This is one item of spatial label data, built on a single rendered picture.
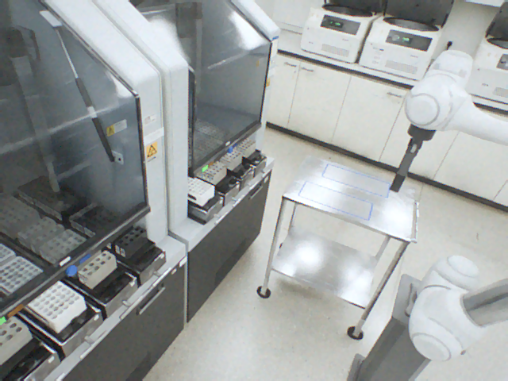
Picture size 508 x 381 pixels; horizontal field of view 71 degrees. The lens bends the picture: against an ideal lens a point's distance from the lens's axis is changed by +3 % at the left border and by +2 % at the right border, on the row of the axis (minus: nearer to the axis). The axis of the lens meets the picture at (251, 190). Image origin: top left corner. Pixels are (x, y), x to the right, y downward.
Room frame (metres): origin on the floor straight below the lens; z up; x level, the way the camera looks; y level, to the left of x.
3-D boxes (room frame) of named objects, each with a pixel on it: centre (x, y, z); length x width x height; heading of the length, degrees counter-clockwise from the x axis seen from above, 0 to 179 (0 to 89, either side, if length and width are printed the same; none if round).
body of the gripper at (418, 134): (1.02, -0.49, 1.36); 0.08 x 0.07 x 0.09; 156
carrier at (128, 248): (0.86, 0.40, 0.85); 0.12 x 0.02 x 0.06; 156
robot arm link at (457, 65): (1.01, -0.48, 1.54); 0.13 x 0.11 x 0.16; 150
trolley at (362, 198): (1.45, -0.51, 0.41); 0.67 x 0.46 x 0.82; 72
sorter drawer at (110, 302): (0.82, 0.67, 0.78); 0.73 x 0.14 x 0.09; 66
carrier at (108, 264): (0.72, 0.46, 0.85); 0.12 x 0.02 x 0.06; 157
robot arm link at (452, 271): (0.88, -0.77, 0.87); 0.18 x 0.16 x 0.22; 150
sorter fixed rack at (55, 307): (0.62, 0.61, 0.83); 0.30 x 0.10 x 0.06; 66
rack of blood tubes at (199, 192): (1.27, 0.32, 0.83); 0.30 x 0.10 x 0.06; 66
